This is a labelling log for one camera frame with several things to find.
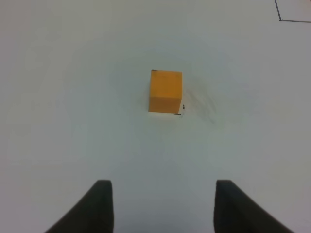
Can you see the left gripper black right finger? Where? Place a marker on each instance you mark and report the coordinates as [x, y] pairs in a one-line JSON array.
[[236, 212]]

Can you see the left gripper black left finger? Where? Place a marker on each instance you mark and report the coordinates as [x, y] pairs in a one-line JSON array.
[[93, 213]]

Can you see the orange cube block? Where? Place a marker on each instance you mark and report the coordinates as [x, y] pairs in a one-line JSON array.
[[166, 92]]

